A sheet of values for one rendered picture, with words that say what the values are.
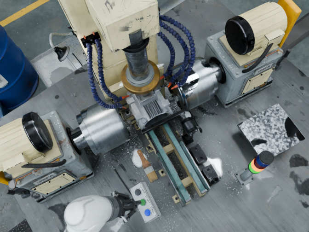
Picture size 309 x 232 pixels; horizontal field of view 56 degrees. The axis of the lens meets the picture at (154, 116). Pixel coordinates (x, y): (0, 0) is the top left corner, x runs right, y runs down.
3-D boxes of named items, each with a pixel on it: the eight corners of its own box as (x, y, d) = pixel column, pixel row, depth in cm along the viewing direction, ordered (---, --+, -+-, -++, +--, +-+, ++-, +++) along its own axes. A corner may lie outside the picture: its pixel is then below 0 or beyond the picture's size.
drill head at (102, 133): (63, 134, 163) (44, 117, 140) (121, 106, 168) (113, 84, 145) (78, 173, 154) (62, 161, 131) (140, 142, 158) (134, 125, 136)
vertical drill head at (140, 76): (119, 83, 148) (96, 16, 103) (151, 68, 150) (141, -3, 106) (134, 111, 141) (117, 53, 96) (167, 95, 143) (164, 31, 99)
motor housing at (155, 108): (127, 107, 167) (122, 91, 149) (156, 92, 169) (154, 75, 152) (142, 135, 159) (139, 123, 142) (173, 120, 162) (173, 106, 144)
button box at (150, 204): (133, 188, 140) (128, 189, 135) (145, 181, 138) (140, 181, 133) (149, 222, 133) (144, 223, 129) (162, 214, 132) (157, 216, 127)
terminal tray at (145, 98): (130, 91, 153) (128, 84, 147) (148, 82, 155) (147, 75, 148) (140, 109, 149) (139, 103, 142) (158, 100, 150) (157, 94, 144)
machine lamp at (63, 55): (51, 42, 129) (40, 22, 117) (75, 31, 130) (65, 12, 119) (65, 72, 122) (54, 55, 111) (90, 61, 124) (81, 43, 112)
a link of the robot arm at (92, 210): (96, 188, 103) (80, 222, 103) (67, 189, 89) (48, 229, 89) (119, 204, 98) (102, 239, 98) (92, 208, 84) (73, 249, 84)
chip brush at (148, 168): (134, 152, 168) (134, 152, 168) (142, 148, 169) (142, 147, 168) (151, 183, 161) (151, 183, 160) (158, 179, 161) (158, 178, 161)
